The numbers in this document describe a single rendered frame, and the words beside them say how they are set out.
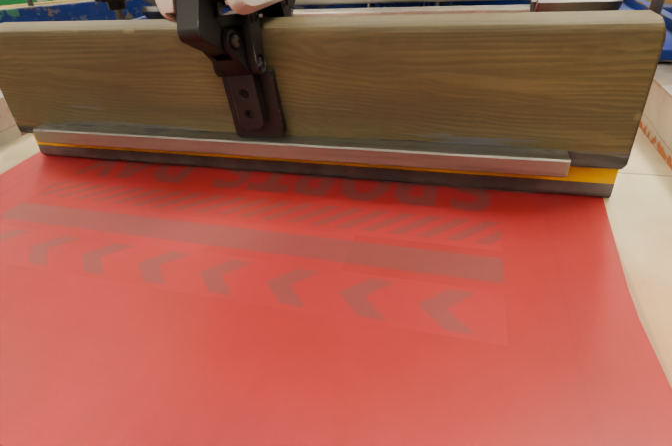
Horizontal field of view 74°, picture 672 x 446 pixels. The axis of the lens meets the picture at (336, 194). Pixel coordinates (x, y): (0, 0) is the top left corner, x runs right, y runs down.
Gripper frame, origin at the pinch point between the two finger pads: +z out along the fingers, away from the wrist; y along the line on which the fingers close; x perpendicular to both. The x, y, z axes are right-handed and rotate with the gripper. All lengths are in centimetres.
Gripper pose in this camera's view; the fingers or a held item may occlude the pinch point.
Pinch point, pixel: (267, 94)
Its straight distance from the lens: 29.3
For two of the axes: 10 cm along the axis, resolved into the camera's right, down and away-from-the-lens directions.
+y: -2.6, 5.1, -8.2
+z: 1.4, 8.6, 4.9
